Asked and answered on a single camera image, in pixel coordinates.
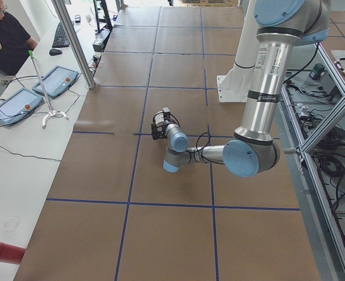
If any red cylinder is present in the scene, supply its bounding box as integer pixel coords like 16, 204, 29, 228
0, 242, 26, 265

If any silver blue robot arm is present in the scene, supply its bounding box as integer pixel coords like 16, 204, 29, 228
151, 1, 331, 177

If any grey aluminium frame post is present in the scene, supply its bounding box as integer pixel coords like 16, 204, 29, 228
52, 0, 95, 89

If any near blue teach pendant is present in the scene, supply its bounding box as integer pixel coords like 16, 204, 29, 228
0, 88, 43, 125

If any blue teach pendant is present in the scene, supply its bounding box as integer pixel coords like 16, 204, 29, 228
0, 88, 43, 125
42, 66, 79, 98

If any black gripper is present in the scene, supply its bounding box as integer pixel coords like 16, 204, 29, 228
151, 112, 171, 140

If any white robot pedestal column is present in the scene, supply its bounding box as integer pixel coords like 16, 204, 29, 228
217, 0, 260, 102

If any black computer keyboard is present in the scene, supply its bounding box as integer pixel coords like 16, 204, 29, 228
52, 23, 70, 48

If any black computer mouse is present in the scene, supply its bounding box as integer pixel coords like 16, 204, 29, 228
49, 48, 63, 56

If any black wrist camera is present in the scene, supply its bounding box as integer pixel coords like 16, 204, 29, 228
162, 107, 171, 120

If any person in black shirt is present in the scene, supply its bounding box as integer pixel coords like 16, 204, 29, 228
0, 1, 38, 76

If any far blue teach pendant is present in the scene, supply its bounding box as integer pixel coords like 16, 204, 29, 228
42, 66, 79, 98

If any silver stick with green tip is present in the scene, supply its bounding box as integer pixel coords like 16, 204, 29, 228
28, 50, 69, 129

